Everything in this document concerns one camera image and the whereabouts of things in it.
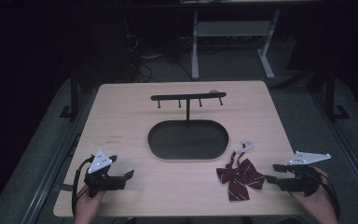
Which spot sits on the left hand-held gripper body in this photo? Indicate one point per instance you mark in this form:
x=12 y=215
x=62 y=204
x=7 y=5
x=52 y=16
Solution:
x=105 y=183

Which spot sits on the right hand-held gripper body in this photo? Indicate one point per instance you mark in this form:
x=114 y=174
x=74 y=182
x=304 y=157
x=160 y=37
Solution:
x=301 y=182

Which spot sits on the person's right hand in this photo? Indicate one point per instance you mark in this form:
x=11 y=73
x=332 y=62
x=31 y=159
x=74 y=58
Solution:
x=320 y=207

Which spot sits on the person's left hand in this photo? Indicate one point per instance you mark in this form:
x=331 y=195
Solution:
x=85 y=207

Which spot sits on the dark red striped bow tie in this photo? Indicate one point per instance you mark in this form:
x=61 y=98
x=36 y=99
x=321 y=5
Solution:
x=240 y=178

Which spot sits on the grey tape strip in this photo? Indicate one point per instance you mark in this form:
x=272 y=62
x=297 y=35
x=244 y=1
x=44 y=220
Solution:
x=63 y=187

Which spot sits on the black hook stand with tray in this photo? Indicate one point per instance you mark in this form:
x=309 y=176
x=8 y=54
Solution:
x=188 y=141

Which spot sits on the black metal stand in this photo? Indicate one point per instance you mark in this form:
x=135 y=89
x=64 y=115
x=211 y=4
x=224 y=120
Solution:
x=73 y=93
x=331 y=93

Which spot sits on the small round grey disc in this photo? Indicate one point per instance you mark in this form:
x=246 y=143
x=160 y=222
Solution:
x=213 y=91

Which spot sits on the white metal table frame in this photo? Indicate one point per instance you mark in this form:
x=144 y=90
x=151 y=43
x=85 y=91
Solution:
x=231 y=28

